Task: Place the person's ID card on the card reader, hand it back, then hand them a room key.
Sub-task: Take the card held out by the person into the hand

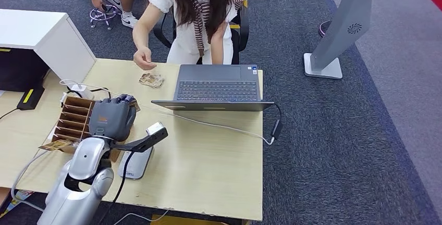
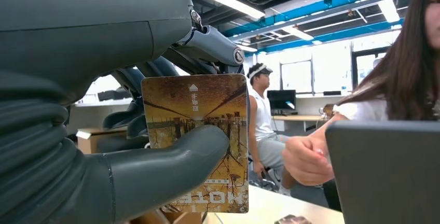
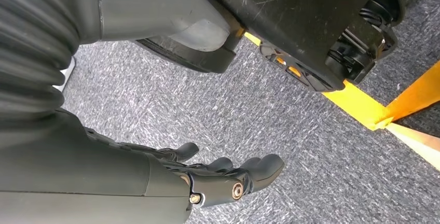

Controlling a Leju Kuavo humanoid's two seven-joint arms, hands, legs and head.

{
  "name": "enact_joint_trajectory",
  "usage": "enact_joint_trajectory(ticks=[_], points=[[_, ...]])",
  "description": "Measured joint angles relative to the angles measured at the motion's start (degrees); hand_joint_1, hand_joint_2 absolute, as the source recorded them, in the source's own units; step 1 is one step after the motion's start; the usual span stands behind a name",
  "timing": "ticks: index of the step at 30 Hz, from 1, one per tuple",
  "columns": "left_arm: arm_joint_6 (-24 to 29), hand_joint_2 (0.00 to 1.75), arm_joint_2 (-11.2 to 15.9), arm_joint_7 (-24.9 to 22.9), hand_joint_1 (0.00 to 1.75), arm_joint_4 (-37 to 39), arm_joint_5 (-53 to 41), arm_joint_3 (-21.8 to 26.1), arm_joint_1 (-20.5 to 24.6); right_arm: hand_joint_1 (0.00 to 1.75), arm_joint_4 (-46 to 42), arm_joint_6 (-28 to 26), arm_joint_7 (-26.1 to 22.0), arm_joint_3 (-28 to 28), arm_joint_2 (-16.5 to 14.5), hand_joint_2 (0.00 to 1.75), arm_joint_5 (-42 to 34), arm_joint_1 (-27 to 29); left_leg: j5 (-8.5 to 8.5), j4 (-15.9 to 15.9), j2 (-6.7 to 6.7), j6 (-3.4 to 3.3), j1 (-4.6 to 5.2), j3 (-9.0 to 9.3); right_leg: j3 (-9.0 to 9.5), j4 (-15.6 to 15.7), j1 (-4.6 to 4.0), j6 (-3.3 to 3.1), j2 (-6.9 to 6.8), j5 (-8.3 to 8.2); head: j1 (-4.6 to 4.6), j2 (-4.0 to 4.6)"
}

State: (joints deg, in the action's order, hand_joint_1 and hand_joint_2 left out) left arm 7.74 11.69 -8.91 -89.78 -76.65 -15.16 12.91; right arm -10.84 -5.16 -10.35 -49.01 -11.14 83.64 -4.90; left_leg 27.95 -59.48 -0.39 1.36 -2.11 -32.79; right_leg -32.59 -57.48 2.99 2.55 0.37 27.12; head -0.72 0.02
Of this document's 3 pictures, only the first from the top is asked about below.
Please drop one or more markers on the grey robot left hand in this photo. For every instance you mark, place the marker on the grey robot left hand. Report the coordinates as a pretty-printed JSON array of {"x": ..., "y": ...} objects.
[{"x": 112, "y": 118}]

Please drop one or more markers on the person's right hand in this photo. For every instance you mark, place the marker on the person's right hand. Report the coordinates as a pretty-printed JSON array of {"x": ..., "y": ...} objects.
[{"x": 144, "y": 59}]

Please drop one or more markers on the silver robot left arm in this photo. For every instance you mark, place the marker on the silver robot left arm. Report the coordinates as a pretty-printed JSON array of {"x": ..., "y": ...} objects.
[{"x": 76, "y": 185}]

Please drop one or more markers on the person's left forearm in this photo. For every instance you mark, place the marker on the person's left forearm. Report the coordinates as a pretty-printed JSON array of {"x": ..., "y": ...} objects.
[{"x": 217, "y": 49}]

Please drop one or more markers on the person's right forearm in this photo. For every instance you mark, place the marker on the person's right forearm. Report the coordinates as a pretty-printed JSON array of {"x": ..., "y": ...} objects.
[{"x": 140, "y": 39}]

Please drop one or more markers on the brown cardboard card organizer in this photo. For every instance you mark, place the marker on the brown cardboard card organizer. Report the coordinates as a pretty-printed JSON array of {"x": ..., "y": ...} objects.
[{"x": 74, "y": 120}]

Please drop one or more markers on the grey card reader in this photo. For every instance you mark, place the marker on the grey card reader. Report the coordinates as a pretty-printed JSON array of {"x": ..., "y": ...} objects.
[{"x": 139, "y": 164}]

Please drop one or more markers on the white power charger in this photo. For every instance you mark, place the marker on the white power charger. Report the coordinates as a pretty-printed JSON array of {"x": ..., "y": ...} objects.
[{"x": 83, "y": 91}]

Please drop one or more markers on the chrome stool base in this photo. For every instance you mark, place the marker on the chrome stool base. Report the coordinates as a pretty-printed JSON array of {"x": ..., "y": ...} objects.
[{"x": 102, "y": 15}]

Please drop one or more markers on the grey open laptop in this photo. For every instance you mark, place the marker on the grey open laptop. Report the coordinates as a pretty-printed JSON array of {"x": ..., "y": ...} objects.
[{"x": 217, "y": 89}]

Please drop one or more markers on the black base with yellow label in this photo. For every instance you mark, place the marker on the black base with yellow label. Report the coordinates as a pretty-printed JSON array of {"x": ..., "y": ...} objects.
[{"x": 31, "y": 97}]

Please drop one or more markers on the black office chair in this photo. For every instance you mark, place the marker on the black office chair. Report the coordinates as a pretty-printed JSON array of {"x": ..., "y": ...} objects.
[{"x": 243, "y": 30}]

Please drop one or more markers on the black screen panel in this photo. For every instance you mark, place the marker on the black screen panel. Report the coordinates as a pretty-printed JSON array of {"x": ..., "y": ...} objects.
[{"x": 19, "y": 70}]

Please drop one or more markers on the white cabinet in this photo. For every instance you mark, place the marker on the white cabinet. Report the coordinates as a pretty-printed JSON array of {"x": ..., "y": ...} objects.
[{"x": 38, "y": 28}]

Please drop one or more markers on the round black floor base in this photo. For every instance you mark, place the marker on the round black floor base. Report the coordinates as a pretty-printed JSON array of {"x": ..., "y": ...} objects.
[{"x": 322, "y": 31}]

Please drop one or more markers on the grey kiosk stand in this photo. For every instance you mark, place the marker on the grey kiosk stand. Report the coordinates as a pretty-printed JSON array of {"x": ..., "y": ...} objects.
[{"x": 345, "y": 20}]

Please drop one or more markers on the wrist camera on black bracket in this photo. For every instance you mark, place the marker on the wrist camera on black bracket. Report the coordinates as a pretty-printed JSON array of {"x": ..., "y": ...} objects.
[{"x": 155, "y": 130}]

